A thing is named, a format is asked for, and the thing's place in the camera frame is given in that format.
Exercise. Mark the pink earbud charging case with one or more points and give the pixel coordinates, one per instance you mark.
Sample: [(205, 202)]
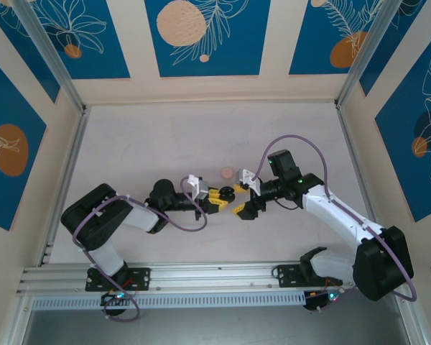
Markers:
[(225, 172)]

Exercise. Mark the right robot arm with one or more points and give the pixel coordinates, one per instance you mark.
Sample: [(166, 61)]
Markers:
[(345, 215)]

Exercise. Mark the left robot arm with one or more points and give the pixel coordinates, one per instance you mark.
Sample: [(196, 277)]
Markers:
[(93, 223)]

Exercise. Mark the grey metal sheet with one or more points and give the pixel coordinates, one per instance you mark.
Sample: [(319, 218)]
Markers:
[(219, 327)]

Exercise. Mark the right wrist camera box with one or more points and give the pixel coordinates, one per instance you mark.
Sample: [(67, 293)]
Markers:
[(246, 177)]

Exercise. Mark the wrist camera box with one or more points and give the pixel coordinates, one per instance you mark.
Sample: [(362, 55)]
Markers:
[(201, 188), (246, 177)]

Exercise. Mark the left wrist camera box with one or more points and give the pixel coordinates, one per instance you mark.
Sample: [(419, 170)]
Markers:
[(201, 188)]

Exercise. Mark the aluminium mounting rail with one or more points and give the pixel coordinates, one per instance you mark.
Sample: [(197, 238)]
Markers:
[(219, 276)]

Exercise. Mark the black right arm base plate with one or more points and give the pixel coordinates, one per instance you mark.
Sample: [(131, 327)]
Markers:
[(285, 276)]

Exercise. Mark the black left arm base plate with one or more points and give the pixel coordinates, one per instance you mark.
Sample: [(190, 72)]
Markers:
[(143, 278)]

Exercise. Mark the aluminium side rail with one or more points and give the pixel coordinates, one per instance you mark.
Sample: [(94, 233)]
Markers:
[(362, 179), (62, 187)]

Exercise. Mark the blue floral wall panel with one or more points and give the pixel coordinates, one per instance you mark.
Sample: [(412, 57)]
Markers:
[(39, 66), (402, 39), (104, 54), (237, 54), (309, 43), (398, 161), (7, 201)]

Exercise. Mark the aluminium frame post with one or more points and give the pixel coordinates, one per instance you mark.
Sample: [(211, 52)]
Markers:
[(366, 54), (58, 64)]

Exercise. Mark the aluminium frame bar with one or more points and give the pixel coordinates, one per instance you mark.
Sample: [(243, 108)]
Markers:
[(413, 323), (16, 323)]

